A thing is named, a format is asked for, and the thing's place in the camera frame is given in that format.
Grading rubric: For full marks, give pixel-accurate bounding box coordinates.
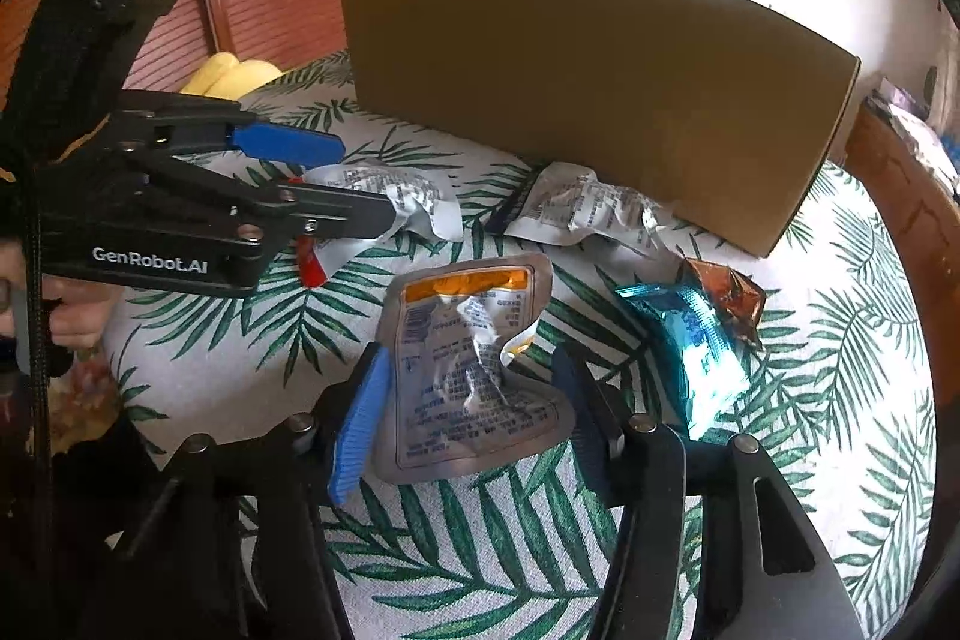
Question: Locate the wooden sideboard cabinet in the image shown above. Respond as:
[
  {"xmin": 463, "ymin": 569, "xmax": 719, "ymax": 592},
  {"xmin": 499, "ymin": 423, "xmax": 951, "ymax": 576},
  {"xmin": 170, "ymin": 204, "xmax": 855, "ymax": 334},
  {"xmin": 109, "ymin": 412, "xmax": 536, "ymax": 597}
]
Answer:
[{"xmin": 846, "ymin": 105, "xmax": 960, "ymax": 341}]

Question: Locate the silver blue packet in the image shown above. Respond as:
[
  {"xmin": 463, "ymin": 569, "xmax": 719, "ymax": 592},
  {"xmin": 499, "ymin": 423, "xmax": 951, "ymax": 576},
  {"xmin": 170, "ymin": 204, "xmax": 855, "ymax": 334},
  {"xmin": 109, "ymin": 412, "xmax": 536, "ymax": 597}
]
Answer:
[{"xmin": 485, "ymin": 163, "xmax": 664, "ymax": 255}]

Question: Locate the person's left hand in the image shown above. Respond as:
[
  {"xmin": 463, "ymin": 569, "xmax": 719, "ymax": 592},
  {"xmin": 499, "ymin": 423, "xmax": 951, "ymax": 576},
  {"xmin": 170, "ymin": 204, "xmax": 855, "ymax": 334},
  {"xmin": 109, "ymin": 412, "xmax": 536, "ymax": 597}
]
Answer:
[{"xmin": 0, "ymin": 239, "xmax": 124, "ymax": 349}]

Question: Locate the yellow plush toy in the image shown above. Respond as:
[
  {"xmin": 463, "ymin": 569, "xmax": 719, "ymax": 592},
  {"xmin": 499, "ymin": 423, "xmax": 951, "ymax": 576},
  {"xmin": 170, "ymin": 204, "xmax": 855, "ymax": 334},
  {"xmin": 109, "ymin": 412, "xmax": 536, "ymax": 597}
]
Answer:
[{"xmin": 181, "ymin": 52, "xmax": 283, "ymax": 101}]

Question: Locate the silver white snack bag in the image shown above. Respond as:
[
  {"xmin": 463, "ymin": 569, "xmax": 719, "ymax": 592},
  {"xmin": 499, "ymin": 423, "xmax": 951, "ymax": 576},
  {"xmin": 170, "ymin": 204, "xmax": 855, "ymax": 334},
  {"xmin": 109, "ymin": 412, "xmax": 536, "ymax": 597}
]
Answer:
[{"xmin": 302, "ymin": 163, "xmax": 464, "ymax": 242}]

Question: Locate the leaf print bed cover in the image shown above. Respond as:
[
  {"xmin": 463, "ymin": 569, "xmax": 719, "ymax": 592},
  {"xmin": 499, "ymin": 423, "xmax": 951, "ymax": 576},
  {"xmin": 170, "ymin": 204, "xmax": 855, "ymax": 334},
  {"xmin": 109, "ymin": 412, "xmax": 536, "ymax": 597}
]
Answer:
[{"xmin": 44, "ymin": 47, "xmax": 939, "ymax": 640}]

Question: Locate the blue foil snack packet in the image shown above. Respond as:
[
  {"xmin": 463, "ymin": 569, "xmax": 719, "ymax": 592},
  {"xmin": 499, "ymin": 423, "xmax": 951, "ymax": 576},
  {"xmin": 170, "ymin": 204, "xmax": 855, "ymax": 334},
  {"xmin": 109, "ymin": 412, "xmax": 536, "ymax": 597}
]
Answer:
[{"xmin": 615, "ymin": 283, "xmax": 750, "ymax": 440}]

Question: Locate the brown cardboard box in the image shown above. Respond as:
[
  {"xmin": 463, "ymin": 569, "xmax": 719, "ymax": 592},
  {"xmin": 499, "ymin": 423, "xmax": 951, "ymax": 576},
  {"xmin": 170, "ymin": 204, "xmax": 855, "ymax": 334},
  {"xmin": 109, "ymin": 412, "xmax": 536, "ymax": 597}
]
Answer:
[{"xmin": 342, "ymin": 0, "xmax": 859, "ymax": 257}]

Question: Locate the red white snack packet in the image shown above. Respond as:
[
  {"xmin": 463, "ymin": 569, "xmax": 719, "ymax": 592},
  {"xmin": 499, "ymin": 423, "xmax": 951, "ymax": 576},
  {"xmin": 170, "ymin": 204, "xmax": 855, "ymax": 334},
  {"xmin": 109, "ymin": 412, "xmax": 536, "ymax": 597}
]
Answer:
[{"xmin": 296, "ymin": 236, "xmax": 327, "ymax": 289}]

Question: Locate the stack of papers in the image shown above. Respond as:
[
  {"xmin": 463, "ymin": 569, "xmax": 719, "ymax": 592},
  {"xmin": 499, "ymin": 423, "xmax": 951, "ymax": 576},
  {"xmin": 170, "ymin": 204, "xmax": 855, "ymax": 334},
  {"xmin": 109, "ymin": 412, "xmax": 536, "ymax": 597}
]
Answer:
[{"xmin": 866, "ymin": 78, "xmax": 958, "ymax": 197}]

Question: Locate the orange silver snack pouch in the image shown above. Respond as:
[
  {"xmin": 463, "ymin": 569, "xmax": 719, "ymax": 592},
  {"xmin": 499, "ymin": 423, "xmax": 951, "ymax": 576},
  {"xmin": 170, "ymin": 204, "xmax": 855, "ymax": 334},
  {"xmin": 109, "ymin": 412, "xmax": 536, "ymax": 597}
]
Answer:
[{"xmin": 373, "ymin": 253, "xmax": 574, "ymax": 486}]

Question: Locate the black braided cable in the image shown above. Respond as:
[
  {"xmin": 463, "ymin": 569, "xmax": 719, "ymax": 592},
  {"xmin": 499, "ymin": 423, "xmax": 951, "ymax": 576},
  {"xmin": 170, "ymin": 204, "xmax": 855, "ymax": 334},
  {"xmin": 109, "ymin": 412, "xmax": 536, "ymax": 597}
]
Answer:
[{"xmin": 17, "ymin": 159, "xmax": 54, "ymax": 507}]

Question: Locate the brown foil snack packet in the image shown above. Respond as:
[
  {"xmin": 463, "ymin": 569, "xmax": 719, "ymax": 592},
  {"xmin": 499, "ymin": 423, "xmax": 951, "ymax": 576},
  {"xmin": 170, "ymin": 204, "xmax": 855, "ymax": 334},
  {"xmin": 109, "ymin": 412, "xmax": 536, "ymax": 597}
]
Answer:
[{"xmin": 677, "ymin": 259, "xmax": 766, "ymax": 349}]

